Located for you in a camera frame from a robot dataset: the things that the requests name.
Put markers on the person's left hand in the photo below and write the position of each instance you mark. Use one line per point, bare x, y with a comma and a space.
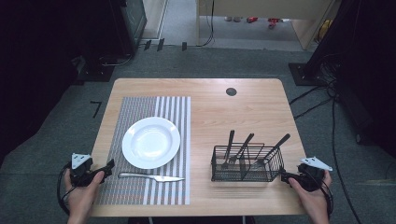
81, 199

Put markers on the light wooden desk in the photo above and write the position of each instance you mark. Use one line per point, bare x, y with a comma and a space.
267, 7

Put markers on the dark round table grommet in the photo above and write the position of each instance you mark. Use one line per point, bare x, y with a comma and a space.
231, 91

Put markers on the dark glass-front cabinet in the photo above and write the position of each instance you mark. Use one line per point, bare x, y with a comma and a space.
134, 21

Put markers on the black stand base plate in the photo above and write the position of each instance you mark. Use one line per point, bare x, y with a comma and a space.
300, 74

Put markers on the striped woven placemat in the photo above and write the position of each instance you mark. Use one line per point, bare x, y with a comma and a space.
140, 193

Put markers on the red tool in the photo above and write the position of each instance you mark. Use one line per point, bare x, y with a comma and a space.
274, 22
252, 19

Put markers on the person's right hand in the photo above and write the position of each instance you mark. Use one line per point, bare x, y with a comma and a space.
311, 200

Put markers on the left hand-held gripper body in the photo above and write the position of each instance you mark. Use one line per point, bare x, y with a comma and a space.
81, 169

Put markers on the dark flat stand base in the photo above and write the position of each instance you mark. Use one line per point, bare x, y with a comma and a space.
95, 73

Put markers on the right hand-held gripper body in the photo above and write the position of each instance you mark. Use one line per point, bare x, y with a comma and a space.
313, 177

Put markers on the silver table knife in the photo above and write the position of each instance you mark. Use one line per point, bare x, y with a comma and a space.
149, 176

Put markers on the white round plate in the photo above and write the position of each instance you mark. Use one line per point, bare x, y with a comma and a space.
151, 143

